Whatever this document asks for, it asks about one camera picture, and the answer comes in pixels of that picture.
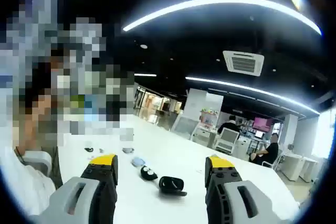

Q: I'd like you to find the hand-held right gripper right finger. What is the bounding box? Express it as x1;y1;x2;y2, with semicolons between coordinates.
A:
204;155;300;224

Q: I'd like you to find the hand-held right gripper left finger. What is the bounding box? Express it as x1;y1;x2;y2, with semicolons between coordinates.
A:
34;154;119;224

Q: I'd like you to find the light blue earbud case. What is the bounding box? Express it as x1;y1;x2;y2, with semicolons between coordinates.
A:
131;156;147;168

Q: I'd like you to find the black earbud case with eyes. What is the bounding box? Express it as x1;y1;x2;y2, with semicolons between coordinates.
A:
140;165;159;182

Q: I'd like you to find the plain black earbud case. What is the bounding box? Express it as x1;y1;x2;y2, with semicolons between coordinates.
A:
158;176;188;197

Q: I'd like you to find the white mesh chair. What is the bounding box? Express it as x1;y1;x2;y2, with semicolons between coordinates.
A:
214;127;240;154
174;115;201;141

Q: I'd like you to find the white table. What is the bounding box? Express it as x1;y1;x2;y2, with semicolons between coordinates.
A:
56;113;301;224

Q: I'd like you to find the shelf with colourful items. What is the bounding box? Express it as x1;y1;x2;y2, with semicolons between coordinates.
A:
199;108;218;130

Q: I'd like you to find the white chair armrest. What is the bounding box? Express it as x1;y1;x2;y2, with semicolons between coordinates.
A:
23;150;53;177

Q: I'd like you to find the white desk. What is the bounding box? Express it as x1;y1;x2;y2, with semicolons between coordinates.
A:
278;153;320;183

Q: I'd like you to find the white partition panel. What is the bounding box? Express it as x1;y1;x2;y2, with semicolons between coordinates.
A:
183;88;224;120

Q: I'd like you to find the long ceiling light strip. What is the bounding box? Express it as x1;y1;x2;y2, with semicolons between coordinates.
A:
185;76;321;115
122;0;322;36

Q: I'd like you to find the ceiling air vent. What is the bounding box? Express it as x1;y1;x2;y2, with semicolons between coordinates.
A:
222;50;265;77

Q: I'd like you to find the pink wall screen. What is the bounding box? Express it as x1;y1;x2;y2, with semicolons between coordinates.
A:
253;117;274;132

